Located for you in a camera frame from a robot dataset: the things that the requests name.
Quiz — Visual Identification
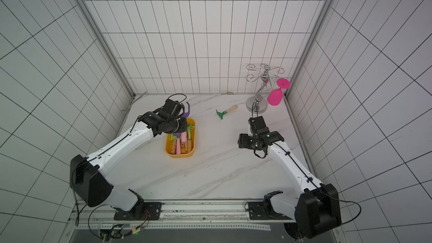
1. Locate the purple rake pink handle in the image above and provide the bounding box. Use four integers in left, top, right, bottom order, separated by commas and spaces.
174, 132, 189, 155
181, 102, 191, 118

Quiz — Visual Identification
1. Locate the green tool wooden handle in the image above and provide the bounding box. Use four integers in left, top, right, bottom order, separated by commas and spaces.
187, 124, 195, 153

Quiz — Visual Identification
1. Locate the green rake wooden handle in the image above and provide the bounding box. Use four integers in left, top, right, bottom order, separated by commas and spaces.
170, 135, 178, 155

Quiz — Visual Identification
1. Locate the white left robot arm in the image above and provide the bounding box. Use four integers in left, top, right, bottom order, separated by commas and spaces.
70, 98, 188, 218

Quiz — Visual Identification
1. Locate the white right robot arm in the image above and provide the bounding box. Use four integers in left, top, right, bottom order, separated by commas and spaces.
237, 116, 343, 240

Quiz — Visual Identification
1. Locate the yellow plastic storage box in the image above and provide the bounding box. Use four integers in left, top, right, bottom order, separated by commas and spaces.
165, 118, 196, 158

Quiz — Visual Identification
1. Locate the dark green small rake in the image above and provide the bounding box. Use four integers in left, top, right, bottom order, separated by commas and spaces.
216, 105, 237, 120

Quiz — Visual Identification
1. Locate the pink plastic wine glass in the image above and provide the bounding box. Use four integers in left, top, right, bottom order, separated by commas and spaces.
267, 78, 291, 106

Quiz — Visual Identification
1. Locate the silver wine glass rack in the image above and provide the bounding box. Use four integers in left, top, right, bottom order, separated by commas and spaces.
246, 64, 285, 115

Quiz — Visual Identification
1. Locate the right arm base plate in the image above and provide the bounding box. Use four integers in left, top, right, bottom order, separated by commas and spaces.
245, 201, 291, 221

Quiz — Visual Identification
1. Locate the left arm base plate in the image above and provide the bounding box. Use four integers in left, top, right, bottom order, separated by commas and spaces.
114, 201, 163, 222

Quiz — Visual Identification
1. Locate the aluminium front rail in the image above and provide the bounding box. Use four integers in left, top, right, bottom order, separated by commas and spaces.
69, 200, 298, 225

